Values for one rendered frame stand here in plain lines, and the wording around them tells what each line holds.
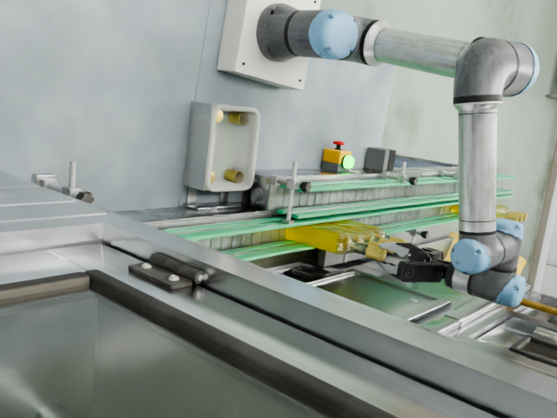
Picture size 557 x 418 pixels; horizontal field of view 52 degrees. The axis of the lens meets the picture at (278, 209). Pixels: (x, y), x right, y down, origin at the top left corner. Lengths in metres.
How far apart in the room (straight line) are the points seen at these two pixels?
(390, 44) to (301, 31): 0.22
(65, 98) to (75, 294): 0.90
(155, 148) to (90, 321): 1.08
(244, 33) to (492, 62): 0.63
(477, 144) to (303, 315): 0.87
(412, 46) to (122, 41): 0.68
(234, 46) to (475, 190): 0.71
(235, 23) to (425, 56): 0.49
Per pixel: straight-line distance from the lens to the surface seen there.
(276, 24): 1.53
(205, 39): 1.54
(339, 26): 1.45
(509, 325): 1.73
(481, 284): 1.40
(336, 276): 1.71
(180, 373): 0.34
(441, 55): 1.41
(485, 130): 1.23
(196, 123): 1.50
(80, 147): 1.34
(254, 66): 1.56
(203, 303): 0.43
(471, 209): 1.24
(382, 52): 1.51
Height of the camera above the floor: 1.90
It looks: 39 degrees down
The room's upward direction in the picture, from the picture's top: 105 degrees clockwise
